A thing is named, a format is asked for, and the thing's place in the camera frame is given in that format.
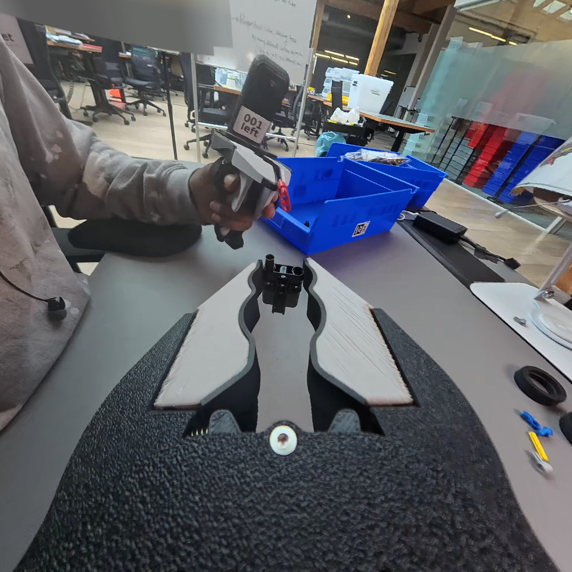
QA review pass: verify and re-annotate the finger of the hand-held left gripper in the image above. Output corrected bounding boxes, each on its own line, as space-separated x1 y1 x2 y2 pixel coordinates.
243 144 293 180
232 151 291 216

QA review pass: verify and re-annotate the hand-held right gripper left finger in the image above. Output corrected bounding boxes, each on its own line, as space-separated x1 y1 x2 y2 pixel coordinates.
153 261 264 409

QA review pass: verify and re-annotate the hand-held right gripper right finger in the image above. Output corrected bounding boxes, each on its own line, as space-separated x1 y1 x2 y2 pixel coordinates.
303 258 415 409

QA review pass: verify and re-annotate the blue plastic bin white tag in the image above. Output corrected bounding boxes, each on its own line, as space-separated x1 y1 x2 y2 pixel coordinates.
261 156 419 255

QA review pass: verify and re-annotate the black brick subassembly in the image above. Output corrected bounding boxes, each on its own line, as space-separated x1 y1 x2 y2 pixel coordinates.
261 255 305 315

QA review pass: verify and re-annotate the instruction booklet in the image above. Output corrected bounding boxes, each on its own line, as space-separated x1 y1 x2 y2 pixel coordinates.
512 136 572 197

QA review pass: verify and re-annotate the person's left forearm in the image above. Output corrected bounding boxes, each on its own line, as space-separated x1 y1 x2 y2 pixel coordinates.
45 121 206 226

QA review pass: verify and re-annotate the person's left hand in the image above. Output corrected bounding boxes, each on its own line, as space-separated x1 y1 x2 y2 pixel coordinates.
189 163 277 231

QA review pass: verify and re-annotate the whiteboard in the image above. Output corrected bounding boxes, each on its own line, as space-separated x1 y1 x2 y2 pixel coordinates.
197 0 319 86

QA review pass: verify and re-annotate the teal plastic bag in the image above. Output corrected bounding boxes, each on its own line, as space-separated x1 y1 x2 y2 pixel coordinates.
315 131 347 157

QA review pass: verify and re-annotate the stack of clear containers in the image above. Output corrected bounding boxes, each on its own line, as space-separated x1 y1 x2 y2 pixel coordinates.
323 67 358 100

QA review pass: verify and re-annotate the clear bag of brick parts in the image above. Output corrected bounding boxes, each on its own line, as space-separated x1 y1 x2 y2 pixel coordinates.
340 149 411 167

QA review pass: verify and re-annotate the white storage container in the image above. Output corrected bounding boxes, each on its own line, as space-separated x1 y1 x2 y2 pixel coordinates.
348 74 395 113

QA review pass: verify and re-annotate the black office chair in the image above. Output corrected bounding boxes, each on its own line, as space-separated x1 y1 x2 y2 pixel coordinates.
80 49 137 126
121 45 167 118

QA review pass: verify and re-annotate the wooden top office table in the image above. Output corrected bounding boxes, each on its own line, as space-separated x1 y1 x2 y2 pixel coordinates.
308 94 436 153

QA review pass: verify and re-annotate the wooden pillar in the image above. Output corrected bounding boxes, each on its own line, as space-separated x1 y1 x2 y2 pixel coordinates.
364 0 400 77

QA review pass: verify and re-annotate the black chair armrest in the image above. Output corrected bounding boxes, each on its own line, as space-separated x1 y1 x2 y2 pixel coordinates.
67 221 203 257

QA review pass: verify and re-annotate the white book stand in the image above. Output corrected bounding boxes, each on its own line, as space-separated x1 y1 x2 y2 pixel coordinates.
470 197 572 380

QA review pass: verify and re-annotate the blue brick piece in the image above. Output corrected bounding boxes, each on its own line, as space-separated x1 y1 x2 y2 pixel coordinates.
520 410 554 438

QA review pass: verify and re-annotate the grey brick piece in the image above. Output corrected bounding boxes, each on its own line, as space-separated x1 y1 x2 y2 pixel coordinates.
527 451 554 479

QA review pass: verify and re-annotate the person's grey hoodie torso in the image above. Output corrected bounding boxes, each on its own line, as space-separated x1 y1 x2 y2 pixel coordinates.
0 38 92 432

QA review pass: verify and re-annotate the black microphone cable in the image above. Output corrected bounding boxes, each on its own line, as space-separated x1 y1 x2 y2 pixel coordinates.
0 268 68 320

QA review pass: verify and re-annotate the black adapter cable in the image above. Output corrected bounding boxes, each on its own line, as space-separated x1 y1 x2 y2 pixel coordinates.
460 234 521 270

